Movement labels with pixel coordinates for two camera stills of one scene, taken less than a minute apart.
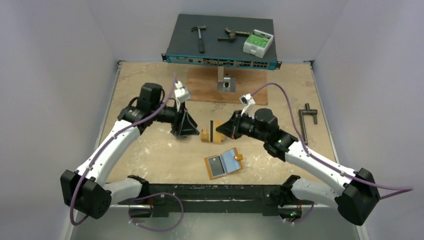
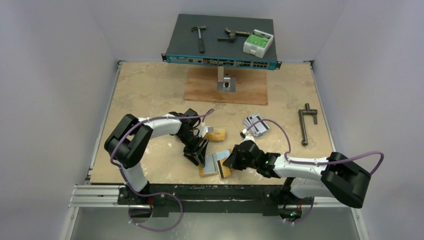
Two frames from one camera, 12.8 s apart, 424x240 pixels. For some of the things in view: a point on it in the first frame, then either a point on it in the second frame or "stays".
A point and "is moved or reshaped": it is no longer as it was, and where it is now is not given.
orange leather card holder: x=222 y=164 is moved or reshaped
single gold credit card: x=218 y=138 to x=225 y=170
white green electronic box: x=258 y=43 stays
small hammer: x=201 y=43 stays
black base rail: x=210 y=198 stays
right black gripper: x=237 y=122 to x=238 y=156
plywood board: x=203 y=85 stays
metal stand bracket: x=225 y=83 stays
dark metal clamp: x=307 y=111 stays
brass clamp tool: x=232 y=34 stays
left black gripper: x=183 y=125 to x=200 y=155
